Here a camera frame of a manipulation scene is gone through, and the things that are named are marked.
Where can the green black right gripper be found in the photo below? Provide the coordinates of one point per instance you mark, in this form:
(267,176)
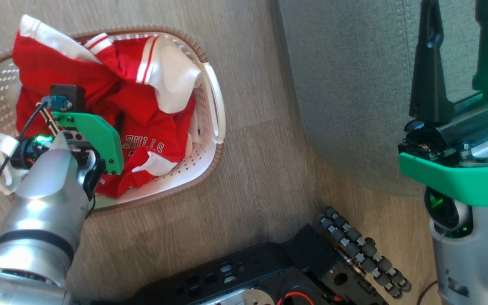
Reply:
(460,169)

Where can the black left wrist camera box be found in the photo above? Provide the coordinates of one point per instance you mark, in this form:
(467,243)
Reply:
(68,94)

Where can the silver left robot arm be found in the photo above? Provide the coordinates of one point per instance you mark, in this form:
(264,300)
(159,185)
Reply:
(36,228)

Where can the white perforated laundry basket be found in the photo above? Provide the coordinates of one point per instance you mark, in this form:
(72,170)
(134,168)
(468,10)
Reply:
(210,123)

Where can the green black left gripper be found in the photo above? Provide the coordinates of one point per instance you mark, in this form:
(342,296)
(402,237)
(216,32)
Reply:
(100,137)

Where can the red white Bulls jersey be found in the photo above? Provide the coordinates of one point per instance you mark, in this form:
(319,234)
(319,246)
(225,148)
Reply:
(142,101)

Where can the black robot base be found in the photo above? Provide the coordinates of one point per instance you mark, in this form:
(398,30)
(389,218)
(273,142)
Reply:
(269,271)

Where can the grey fabric seat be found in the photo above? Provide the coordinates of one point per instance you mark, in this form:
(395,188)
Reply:
(354,84)

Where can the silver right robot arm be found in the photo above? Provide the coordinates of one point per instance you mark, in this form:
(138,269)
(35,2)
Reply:
(468,254)

